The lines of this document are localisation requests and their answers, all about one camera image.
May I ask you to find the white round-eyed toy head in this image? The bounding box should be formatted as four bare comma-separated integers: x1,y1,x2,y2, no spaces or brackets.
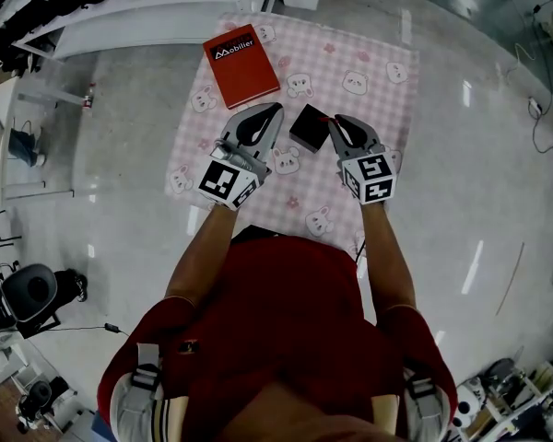
454,377,488,428

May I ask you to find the red hardcover book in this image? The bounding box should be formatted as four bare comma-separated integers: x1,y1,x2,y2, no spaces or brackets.
202,23,282,111

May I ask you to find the white shelf rack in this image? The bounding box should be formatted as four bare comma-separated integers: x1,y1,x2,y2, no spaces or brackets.
0,0,278,62

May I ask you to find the grey round chair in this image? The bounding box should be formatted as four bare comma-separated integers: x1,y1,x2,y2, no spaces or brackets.
0,263,62,340

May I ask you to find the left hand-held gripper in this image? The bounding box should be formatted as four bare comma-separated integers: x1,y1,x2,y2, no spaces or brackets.
195,102,286,212

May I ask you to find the person's right grey shoulder strap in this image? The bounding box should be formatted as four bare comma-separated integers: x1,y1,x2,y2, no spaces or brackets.
403,368,451,442

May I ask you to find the pink checkered tablecloth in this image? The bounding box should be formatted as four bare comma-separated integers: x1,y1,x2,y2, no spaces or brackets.
164,11,421,260

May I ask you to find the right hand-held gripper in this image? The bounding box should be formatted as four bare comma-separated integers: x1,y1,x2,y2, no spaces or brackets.
326,113,398,207

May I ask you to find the dark blue bag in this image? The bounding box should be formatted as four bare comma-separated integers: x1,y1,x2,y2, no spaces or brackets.
7,120,48,169

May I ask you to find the black square pen holder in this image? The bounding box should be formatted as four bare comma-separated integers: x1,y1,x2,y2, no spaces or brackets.
288,103,334,154

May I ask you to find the person's grey shoulder strap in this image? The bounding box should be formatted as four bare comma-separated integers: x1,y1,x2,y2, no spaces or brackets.
110,342,165,442
403,368,451,442

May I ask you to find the person's red shirt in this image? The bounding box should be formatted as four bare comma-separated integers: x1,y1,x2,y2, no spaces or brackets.
96,235,459,442

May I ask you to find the white storage shelf unit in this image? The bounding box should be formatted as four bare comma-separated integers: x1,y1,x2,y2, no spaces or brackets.
460,359,553,442

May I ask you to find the person's left grey shoulder strap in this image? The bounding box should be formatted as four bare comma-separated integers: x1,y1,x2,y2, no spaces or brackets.
110,342,165,442

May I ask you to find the person's right forearm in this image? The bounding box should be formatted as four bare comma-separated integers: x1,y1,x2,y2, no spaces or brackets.
359,200,418,327

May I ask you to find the white side table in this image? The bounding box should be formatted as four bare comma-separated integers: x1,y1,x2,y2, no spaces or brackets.
0,76,91,212

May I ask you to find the person's left forearm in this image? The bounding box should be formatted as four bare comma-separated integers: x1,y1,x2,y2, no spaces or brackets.
164,203,239,310

